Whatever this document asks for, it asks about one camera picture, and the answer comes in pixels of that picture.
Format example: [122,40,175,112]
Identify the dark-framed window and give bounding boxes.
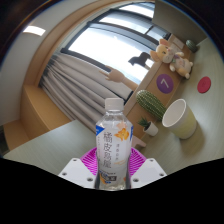
[59,1,174,86]

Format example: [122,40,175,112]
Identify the small potted succulent plant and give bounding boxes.
[137,116,159,137]

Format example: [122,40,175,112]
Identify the tall green cactus ornament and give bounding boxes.
[135,89,167,122]

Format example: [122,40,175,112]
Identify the pale yellow paper cup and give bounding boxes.
[161,98,198,140]

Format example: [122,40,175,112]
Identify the pink horse figurine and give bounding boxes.
[131,134,148,150]

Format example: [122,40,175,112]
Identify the wooden hand model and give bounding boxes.
[98,68,138,92]

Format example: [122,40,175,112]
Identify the beige plush mouse toy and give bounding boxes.
[149,38,194,80]

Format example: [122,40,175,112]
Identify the clear plastic drink bottle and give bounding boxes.
[95,97,134,191]

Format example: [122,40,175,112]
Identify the ceiling strip lights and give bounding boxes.
[22,25,47,37]

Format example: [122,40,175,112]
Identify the grey pleated curtain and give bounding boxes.
[39,51,134,134]

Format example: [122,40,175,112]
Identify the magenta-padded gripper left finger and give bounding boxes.
[58,147,99,189]

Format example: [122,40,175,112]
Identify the flat round red coaster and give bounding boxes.
[196,76,212,94]

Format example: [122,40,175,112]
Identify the black horse figurine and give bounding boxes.
[127,51,155,71]

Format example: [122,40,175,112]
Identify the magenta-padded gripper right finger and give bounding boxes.
[124,147,168,189]

